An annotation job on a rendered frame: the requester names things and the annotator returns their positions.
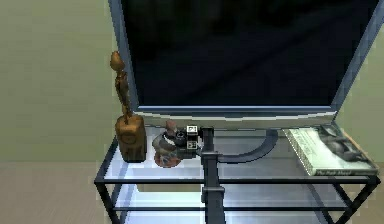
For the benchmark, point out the black glass television stand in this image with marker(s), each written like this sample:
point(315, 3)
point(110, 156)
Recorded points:
point(160, 181)

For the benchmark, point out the black flat television set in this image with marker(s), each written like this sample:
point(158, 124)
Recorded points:
point(233, 53)

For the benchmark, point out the brown wooden figure statue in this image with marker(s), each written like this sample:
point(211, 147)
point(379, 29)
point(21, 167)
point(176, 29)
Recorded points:
point(130, 140)

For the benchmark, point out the white book with grey cover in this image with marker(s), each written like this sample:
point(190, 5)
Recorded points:
point(328, 150)

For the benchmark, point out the grey and red duck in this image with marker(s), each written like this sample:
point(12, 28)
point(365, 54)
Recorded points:
point(165, 150)

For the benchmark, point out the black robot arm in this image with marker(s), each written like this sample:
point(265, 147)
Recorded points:
point(210, 173)

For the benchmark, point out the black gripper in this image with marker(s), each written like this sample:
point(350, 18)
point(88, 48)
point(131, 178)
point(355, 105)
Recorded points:
point(181, 140)

